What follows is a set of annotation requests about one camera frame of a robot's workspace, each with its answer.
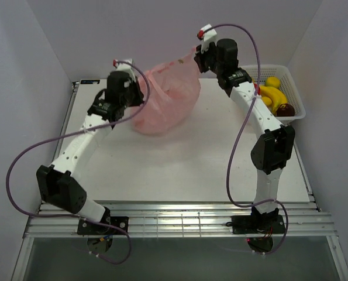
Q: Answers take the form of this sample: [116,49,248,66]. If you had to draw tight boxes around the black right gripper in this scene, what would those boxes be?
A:
[194,41,223,76]

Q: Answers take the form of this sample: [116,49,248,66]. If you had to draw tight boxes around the pink plastic bag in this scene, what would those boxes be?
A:
[132,47,201,135]

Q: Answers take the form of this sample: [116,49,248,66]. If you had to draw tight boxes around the yellow fake mango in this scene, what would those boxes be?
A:
[261,96,273,107]

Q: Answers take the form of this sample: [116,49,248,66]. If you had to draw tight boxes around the yellow fake banana bunch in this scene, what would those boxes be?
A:
[259,85,288,114]

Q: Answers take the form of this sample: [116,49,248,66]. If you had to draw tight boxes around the dark red fake fruit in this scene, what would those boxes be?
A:
[275,103,295,117]

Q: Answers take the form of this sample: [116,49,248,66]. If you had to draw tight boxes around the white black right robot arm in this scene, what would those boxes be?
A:
[194,39,295,234]

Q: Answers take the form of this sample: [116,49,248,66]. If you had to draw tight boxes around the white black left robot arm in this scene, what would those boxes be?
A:
[36,70,143,234]

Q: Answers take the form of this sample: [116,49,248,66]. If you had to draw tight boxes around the yellow green fake lemon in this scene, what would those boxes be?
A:
[265,76,281,89]

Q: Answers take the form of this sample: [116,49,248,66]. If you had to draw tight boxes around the white plastic basket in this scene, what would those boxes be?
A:
[259,64,306,125]

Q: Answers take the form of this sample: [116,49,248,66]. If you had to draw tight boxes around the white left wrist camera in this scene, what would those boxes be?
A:
[113,59,136,81]

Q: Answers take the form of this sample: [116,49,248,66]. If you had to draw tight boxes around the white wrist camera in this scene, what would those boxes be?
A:
[197,24,218,53]
[113,59,136,81]

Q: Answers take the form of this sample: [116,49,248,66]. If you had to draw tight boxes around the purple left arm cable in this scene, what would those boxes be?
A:
[6,59,151,265]

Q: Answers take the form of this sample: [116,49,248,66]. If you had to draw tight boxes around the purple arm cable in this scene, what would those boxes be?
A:
[6,59,151,265]
[202,23,289,255]

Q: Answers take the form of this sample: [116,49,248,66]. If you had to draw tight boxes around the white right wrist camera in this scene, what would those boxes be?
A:
[197,24,218,53]

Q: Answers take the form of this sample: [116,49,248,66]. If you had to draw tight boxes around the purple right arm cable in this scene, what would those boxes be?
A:
[202,23,289,255]

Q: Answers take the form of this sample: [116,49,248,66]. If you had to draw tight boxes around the aluminium rail frame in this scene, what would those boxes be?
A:
[25,202,337,238]

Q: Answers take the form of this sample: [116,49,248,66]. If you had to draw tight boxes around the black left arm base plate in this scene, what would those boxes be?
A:
[76,216,129,236]

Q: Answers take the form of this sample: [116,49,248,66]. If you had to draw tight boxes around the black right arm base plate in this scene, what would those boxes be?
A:
[226,208,286,234]

